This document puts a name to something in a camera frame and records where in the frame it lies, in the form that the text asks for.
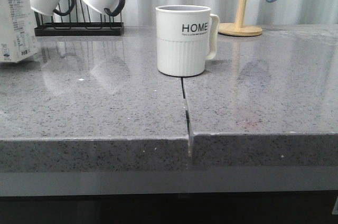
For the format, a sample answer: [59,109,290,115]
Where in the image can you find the white HOME cup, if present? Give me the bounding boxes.
[155,5,220,77]

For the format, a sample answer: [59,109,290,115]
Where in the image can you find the white milk carton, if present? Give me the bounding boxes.
[1,0,37,63]

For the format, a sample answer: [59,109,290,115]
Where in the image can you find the wooden mug tree stand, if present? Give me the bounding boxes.
[218,0,262,37]

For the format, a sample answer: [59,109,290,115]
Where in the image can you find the black wire mug rack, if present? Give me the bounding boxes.
[34,0,124,36]

